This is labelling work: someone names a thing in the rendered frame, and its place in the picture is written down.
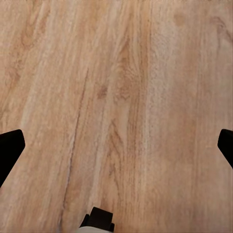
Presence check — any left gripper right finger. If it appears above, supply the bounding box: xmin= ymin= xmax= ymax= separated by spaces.
xmin=217 ymin=129 xmax=233 ymax=168

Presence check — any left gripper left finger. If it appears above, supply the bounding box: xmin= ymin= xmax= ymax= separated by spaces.
xmin=0 ymin=129 xmax=25 ymax=187

